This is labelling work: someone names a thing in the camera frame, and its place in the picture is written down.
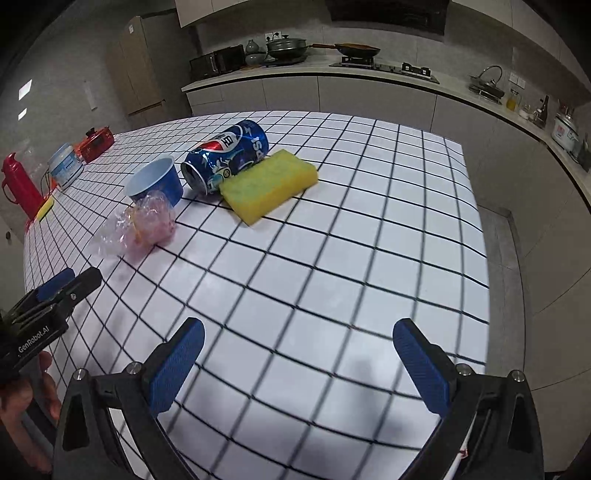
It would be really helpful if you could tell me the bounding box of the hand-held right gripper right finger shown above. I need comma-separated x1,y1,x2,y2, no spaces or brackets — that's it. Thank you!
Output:
392,318,546,480

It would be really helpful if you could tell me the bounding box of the checkered white tablecloth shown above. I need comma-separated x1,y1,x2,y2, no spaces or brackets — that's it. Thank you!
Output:
23,110,491,480

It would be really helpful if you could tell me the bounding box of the black toaster oven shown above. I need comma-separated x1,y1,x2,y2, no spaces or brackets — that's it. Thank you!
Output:
189,44,245,80

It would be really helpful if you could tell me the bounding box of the red thermos jug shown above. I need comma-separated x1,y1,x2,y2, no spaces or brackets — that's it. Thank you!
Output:
1,152,44,220

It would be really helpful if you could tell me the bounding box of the white rice cooker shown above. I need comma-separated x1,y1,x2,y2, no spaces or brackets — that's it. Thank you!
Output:
551,108,581,153

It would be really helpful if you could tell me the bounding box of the yellow sponge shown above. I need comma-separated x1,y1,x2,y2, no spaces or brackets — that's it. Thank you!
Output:
218,148,320,227

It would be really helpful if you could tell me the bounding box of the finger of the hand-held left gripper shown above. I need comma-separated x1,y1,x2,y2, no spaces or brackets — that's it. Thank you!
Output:
9,268,76,317
14,267,103,324

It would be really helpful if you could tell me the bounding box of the red electric cooker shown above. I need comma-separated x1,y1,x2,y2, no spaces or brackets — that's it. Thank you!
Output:
74,124,115,163

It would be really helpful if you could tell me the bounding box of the metal kettle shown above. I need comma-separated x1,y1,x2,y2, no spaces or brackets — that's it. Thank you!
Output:
468,65,506,100

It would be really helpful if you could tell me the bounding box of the beige refrigerator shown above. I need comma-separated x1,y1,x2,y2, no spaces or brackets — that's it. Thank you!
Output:
106,15,169,130

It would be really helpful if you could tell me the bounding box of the black wok with handle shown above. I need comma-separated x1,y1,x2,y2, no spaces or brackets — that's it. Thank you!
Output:
310,41,382,60

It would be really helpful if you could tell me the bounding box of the crumpled clear plastic wrap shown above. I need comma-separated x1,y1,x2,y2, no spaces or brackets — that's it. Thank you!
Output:
95,193,177,259

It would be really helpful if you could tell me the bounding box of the blue soda can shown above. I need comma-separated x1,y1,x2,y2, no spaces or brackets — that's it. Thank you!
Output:
180,119,269,195

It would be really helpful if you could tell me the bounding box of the white jar with blue lid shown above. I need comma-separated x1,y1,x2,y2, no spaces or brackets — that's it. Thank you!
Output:
47,143,85,190

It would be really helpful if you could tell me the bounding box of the black gas stove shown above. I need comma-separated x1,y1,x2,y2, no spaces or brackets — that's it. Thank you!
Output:
329,56,440,85

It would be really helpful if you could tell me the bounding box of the person's left hand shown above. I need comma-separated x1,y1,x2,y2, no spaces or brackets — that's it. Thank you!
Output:
0,351,63,446

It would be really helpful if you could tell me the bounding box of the grey pot with lid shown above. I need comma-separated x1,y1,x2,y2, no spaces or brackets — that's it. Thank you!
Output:
265,34,309,61

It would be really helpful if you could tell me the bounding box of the beige upper wall cabinet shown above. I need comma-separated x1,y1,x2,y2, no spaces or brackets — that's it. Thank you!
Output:
174,0,333,28
508,0,591,90

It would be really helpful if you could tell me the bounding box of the blue plastic cup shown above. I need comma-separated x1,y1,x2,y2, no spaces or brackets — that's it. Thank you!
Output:
126,157,184,206

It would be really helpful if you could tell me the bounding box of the black range hood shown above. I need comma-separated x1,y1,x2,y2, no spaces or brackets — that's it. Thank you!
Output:
323,0,451,35

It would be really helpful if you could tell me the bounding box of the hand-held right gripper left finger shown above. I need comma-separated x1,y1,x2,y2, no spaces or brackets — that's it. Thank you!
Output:
52,318,206,480

